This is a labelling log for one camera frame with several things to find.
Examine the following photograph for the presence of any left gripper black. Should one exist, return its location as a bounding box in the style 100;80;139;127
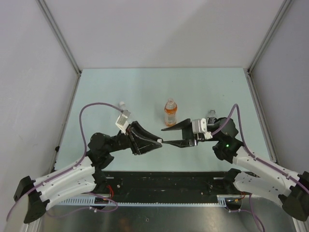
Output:
106;121;162;155

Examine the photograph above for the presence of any orange label bottle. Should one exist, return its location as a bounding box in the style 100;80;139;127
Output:
164;98;178;127

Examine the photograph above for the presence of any blue label water bottle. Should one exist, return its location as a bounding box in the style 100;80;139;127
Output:
206;110;218;125

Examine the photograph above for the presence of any clear unlabelled plastic bottle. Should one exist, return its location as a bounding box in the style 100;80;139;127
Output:
119;101;130;115

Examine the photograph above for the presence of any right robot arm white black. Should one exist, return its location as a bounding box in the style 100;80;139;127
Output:
166;117;309;221

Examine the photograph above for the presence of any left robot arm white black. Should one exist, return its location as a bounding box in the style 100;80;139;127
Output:
14;121;163;224

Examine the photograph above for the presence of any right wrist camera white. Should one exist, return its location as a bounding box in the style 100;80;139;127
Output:
192;118;212;140

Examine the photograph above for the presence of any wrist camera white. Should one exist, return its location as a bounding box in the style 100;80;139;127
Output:
192;118;212;140
115;110;132;134

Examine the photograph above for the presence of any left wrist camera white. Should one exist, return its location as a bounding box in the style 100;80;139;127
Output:
115;110;132;134

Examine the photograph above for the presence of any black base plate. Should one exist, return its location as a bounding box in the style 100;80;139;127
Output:
92;171;247;201

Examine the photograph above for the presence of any grey slotted cable duct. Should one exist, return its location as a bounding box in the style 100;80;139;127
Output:
58;195;240;207

